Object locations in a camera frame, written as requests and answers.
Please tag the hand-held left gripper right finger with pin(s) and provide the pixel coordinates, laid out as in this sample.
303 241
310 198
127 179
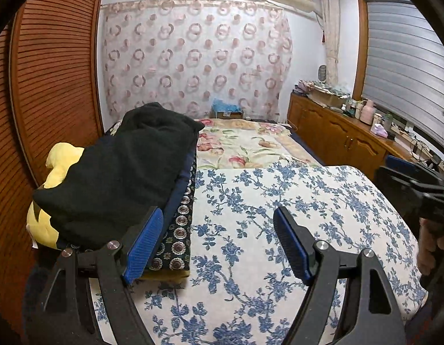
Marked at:
292 244

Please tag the beige window curtain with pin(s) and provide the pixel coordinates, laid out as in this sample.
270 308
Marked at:
331 36

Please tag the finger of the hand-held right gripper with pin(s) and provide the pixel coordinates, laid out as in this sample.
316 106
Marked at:
399 161
392 187

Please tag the small brown box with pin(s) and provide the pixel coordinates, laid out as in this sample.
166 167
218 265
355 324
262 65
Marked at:
227 115

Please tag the purple tissue pack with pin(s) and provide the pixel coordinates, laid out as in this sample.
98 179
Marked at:
380 130

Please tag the green bottle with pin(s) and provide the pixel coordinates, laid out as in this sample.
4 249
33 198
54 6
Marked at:
388 121

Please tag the pink folded cloth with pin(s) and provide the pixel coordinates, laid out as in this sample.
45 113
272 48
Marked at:
304 86

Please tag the brown louvered wooden wardrobe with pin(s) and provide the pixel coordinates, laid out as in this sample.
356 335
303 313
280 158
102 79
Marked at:
53 79

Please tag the floral peach blanket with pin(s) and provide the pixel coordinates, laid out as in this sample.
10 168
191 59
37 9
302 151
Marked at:
243 140

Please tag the person's right hand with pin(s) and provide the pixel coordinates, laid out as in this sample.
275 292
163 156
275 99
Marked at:
428 244

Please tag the black t-shirt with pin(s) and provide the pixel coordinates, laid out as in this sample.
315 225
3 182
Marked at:
118 172

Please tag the small desk fan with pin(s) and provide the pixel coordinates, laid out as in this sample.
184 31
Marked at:
322 74

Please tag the pink thermos flask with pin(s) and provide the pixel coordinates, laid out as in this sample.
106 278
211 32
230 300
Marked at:
367 113

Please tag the wooden sideboard cabinet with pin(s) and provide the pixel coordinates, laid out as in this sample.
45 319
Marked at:
333 129

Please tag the blue floral white sheet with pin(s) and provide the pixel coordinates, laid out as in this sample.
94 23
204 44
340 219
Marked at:
261 194

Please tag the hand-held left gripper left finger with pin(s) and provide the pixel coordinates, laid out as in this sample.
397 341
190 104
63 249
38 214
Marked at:
143 244

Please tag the yellow plush toy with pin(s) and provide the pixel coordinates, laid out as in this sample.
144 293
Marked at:
60 165

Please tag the open cardboard box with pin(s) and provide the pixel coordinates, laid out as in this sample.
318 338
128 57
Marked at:
326 97

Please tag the circle patterned sheer curtain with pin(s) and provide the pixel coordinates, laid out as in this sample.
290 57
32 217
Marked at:
193 61

